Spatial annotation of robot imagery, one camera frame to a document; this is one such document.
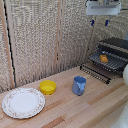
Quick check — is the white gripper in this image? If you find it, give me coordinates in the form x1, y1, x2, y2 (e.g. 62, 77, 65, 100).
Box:
85, 0, 123, 28

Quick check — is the metal oven rack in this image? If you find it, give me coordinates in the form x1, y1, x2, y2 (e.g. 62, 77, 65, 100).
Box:
88, 51, 126, 71

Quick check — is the open oven door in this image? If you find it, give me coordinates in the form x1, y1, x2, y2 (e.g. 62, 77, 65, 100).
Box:
79, 63, 112, 85

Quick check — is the black dish rack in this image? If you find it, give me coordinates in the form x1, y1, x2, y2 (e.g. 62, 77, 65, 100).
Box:
79, 37, 128, 85

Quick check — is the blue cup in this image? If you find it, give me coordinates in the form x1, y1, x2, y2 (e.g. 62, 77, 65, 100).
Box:
72, 75, 87, 97

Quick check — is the woven beige screen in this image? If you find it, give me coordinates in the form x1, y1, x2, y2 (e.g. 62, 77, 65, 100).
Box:
0, 0, 128, 94

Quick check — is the yellow bowl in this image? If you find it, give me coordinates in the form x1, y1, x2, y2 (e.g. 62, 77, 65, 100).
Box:
39, 79, 57, 96

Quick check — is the white rounded object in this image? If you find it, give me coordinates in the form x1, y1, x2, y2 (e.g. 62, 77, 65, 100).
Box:
108, 101, 128, 128

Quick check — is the white floral-rimmed plate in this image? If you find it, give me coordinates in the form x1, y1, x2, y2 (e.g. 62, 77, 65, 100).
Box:
1, 87, 46, 120

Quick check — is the wooden screen post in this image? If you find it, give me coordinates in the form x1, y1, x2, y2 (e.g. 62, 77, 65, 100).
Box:
53, 0, 65, 74
0, 0, 16, 90

